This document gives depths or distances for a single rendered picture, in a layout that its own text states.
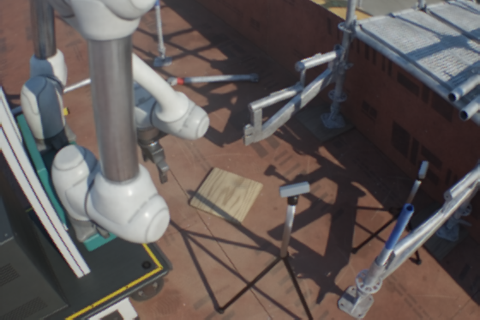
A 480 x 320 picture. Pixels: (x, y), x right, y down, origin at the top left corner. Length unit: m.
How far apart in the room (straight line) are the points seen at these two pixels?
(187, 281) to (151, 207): 0.98
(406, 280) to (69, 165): 1.65
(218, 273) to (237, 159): 0.78
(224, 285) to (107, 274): 0.58
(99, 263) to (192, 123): 0.82
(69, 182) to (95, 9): 0.54
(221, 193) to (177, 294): 0.66
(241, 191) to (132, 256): 0.83
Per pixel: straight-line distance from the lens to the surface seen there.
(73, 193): 1.14
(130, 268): 1.66
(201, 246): 2.05
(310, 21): 2.79
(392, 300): 2.02
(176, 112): 1.13
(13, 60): 4.17
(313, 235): 2.11
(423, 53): 2.22
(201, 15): 4.10
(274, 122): 2.32
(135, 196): 1.00
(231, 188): 2.25
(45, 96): 1.51
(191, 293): 1.93
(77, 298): 1.67
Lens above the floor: 1.74
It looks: 43 degrees down
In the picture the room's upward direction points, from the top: straight up
